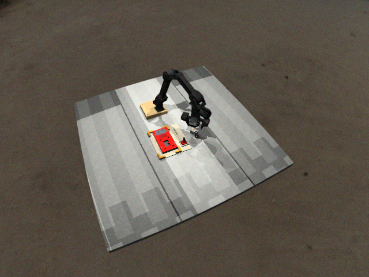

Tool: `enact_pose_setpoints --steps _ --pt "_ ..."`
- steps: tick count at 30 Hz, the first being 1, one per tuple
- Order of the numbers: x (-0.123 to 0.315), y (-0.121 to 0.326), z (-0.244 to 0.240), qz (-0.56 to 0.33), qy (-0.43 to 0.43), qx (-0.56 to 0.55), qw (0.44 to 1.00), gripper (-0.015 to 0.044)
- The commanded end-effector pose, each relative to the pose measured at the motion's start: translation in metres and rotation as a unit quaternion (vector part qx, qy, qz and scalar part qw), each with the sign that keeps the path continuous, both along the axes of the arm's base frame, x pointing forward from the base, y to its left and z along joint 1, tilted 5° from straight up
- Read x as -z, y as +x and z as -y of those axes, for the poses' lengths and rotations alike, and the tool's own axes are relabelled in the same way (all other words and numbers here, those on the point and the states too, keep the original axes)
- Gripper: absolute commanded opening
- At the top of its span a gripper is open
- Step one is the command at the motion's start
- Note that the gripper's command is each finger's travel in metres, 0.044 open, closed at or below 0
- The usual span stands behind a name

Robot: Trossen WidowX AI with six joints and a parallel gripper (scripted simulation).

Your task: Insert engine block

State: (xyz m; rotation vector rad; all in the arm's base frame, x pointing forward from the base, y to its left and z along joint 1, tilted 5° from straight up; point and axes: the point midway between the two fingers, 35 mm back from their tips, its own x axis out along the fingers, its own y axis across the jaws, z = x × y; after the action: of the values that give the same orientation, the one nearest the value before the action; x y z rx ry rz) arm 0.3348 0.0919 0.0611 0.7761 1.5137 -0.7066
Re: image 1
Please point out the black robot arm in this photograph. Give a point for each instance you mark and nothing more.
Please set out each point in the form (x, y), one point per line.
(195, 96)

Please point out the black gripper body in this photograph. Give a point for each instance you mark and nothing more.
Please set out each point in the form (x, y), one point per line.
(185, 116)

